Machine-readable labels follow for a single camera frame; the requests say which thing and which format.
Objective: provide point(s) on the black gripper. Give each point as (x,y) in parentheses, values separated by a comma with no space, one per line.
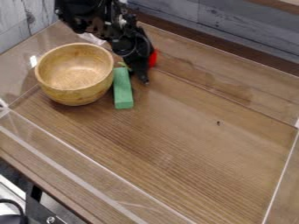
(131,44)

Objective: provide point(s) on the red plush tomato toy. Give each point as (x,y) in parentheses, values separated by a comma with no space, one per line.
(152,60)

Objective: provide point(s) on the green rectangular block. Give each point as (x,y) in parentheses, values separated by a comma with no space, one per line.
(122,89)

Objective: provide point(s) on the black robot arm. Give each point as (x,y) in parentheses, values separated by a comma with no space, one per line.
(106,19)

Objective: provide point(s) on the wooden bowl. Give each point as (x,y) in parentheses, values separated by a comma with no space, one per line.
(74,73)

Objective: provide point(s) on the clear acrylic corner bracket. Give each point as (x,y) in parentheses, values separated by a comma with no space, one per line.
(92,39)

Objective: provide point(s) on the clear acrylic tray wall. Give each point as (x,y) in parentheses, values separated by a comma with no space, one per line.
(162,164)

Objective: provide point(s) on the black metal table bracket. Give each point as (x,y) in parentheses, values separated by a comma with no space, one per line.
(38,213)

